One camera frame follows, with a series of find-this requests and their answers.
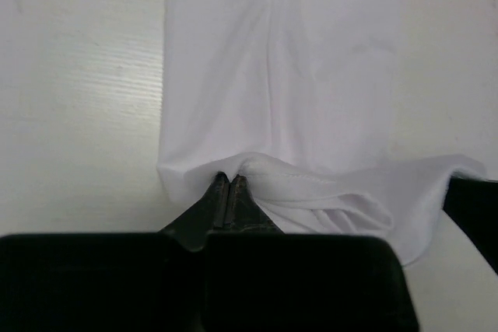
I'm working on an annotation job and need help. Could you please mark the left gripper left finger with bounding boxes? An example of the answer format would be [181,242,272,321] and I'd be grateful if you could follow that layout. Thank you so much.
[1,173,230,331]

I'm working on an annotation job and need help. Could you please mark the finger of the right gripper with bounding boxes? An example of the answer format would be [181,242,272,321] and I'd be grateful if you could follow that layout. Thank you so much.
[444,177,498,273]

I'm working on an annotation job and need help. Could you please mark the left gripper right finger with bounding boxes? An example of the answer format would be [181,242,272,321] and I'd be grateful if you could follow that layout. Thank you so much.
[202,176,419,331]

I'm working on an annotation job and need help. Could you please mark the white t-shirt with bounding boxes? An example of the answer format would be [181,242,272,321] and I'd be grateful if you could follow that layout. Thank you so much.
[157,0,486,264]

